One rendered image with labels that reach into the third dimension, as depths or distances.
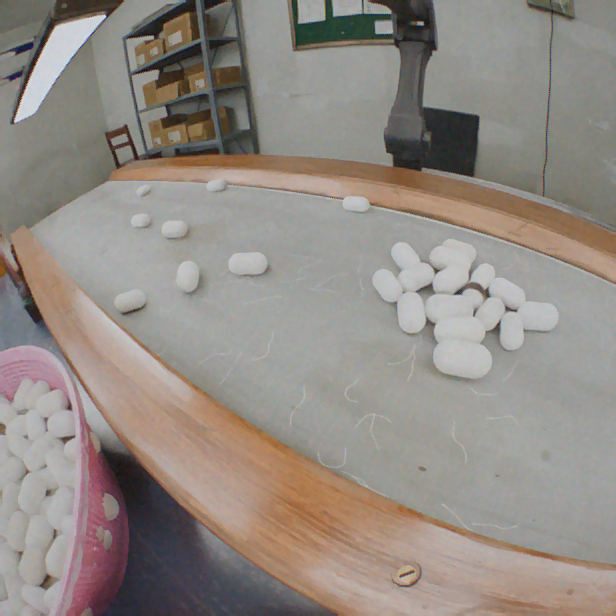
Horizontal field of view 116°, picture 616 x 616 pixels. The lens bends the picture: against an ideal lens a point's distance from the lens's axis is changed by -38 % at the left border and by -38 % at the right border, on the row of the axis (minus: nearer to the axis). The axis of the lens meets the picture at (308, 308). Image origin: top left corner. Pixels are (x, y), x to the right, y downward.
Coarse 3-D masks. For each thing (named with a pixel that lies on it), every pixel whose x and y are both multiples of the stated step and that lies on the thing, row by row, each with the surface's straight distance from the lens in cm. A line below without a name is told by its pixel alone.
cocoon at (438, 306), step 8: (432, 296) 22; (440, 296) 22; (448, 296) 22; (456, 296) 22; (464, 296) 23; (432, 304) 22; (440, 304) 22; (448, 304) 22; (456, 304) 22; (464, 304) 22; (472, 304) 23; (432, 312) 22; (440, 312) 22; (448, 312) 22; (456, 312) 22; (464, 312) 22; (472, 312) 23; (432, 320) 22
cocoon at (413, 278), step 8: (416, 264) 26; (424, 264) 25; (400, 272) 25; (408, 272) 24; (416, 272) 24; (424, 272) 25; (432, 272) 25; (400, 280) 24; (408, 280) 24; (416, 280) 24; (424, 280) 25; (432, 280) 26; (408, 288) 24; (416, 288) 24
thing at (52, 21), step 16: (64, 0) 36; (80, 0) 37; (96, 0) 37; (112, 0) 38; (48, 16) 38; (64, 16) 37; (80, 16) 38; (96, 16) 40; (48, 32) 40; (32, 48) 47; (80, 48) 51; (32, 64) 49; (16, 96) 69; (16, 112) 80
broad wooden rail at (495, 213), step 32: (160, 160) 89; (192, 160) 73; (224, 160) 64; (256, 160) 58; (288, 160) 55; (320, 160) 53; (320, 192) 43; (352, 192) 41; (384, 192) 40; (416, 192) 39; (448, 192) 40; (480, 192) 43; (480, 224) 37; (512, 224) 38; (544, 224) 40; (576, 224) 45; (576, 256) 39; (608, 256) 42
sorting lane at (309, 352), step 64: (128, 192) 76; (192, 192) 57; (256, 192) 48; (64, 256) 55; (128, 256) 41; (192, 256) 34; (320, 256) 29; (384, 256) 29; (512, 256) 35; (128, 320) 29; (192, 320) 25; (256, 320) 23; (320, 320) 22; (384, 320) 22; (576, 320) 30; (256, 384) 19; (320, 384) 19; (384, 384) 19; (448, 384) 20; (512, 384) 21; (576, 384) 25; (320, 448) 17; (384, 448) 17; (448, 448) 18; (512, 448) 19; (576, 448) 22; (448, 512) 17; (512, 512) 18; (576, 512) 20
